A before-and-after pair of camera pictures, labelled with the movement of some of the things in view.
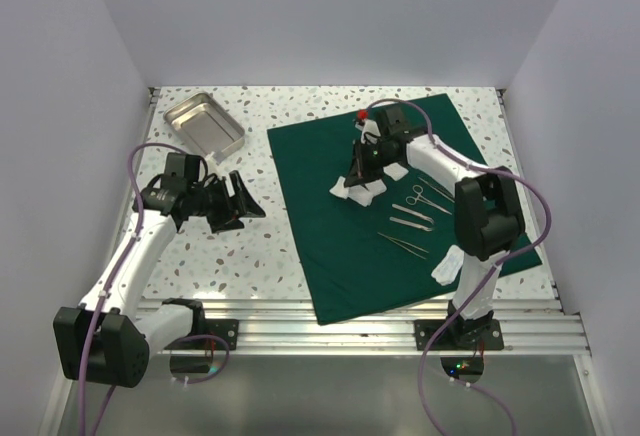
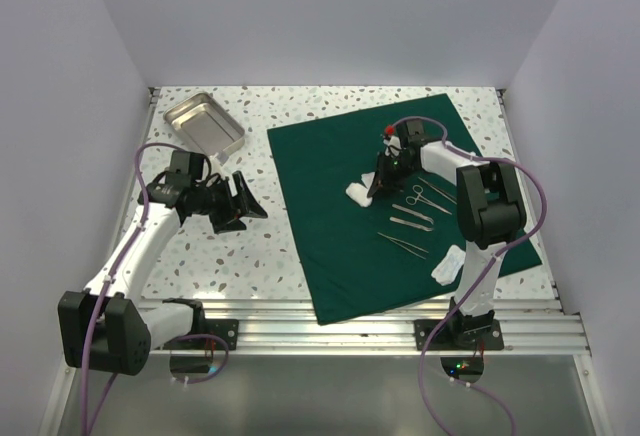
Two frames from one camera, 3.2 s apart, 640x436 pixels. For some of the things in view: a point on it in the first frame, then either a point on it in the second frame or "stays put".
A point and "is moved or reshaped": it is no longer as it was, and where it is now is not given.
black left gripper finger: x=225 y=219 stays put
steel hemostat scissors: x=412 y=200 stays put
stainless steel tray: x=208 y=125 stays put
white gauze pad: x=339 y=189 to x=359 y=194
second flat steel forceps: x=410 y=223 stays put
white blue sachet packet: x=449 y=266 stays put
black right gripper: x=360 y=170 to x=382 y=180
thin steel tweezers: x=399 y=242 stays put
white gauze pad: x=363 y=195 is moved or reshaped
